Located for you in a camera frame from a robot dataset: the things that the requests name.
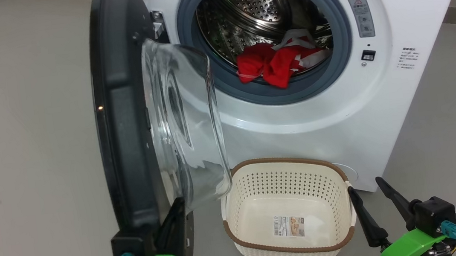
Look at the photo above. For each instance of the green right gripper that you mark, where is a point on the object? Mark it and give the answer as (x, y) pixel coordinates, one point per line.
(409, 247)

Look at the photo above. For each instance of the black round glass washer door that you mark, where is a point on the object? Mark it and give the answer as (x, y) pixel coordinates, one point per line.
(123, 114)

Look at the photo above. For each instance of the red and white garment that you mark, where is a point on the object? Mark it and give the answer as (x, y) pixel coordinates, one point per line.
(277, 66)

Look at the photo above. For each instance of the cream basket with brown rim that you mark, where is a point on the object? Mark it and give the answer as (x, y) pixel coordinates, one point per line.
(244, 195)

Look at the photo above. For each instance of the printed product label sticker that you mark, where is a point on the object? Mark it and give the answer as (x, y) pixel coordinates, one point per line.
(288, 226)

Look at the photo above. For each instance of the white front-load washing machine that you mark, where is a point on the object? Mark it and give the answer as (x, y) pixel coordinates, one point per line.
(309, 123)

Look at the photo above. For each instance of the grey rubber door gasket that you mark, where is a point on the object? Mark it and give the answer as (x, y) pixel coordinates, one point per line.
(250, 93)

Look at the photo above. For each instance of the silver door hinge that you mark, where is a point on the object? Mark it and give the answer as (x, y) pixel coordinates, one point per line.
(158, 24)

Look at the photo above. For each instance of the perforated steel washer drum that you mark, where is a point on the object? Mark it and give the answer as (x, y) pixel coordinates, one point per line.
(257, 4)

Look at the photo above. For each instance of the round filter cover panel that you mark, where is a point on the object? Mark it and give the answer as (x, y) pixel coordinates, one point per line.
(350, 172)

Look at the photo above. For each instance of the grey warning sticker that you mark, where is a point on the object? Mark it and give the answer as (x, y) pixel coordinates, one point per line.
(361, 16)

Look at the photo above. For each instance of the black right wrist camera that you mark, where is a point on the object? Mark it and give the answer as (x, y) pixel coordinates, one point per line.
(433, 214)

